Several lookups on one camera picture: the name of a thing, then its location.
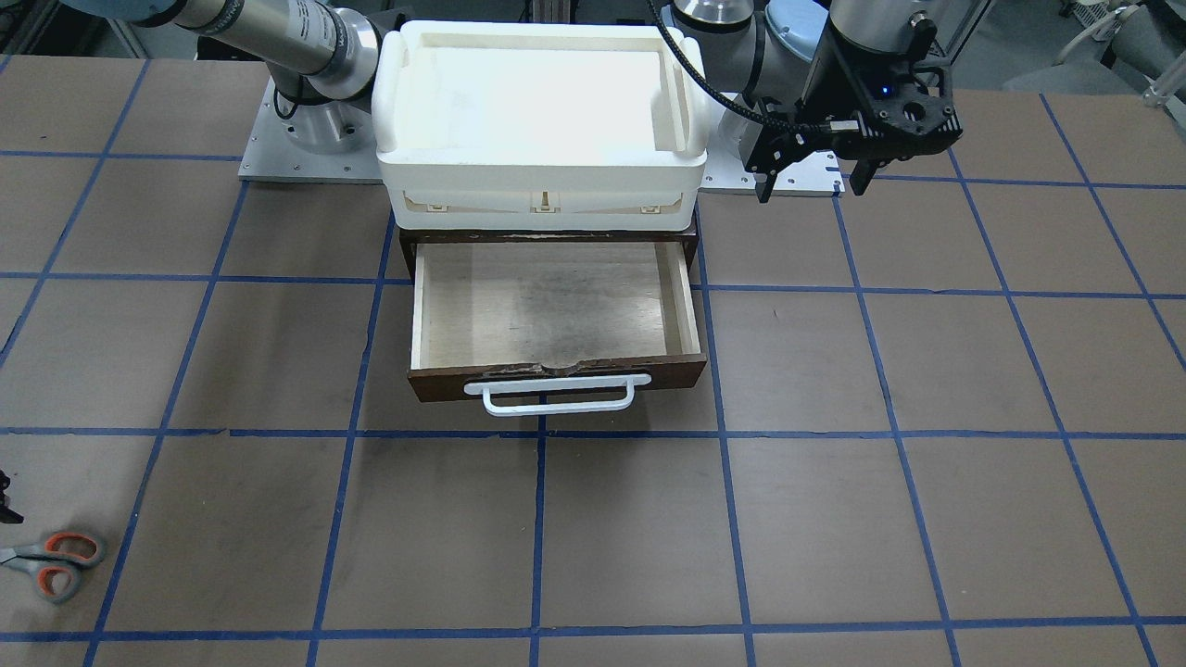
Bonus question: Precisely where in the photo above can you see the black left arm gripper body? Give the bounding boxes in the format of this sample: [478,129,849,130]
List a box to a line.
[745,56,965,176]

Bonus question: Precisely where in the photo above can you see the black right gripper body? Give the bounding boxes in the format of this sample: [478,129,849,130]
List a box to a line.
[0,472,24,526]

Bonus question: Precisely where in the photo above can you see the orange grey handled scissors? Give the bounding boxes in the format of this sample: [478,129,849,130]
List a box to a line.
[1,531,107,605]

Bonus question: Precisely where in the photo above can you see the white drawer handle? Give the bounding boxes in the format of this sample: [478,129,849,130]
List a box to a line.
[463,371,652,418]

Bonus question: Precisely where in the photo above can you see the light wooden drawer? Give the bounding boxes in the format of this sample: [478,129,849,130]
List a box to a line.
[408,240,707,402]

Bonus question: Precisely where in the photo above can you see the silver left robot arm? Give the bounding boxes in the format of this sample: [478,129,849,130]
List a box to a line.
[648,1,965,203]

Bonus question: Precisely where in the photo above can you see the white plastic bin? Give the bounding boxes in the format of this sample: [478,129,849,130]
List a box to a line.
[372,20,710,231]

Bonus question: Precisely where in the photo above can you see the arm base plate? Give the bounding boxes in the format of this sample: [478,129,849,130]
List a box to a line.
[697,139,846,197]

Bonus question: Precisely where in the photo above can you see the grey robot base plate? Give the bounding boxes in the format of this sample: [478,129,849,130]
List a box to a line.
[238,81,382,184]

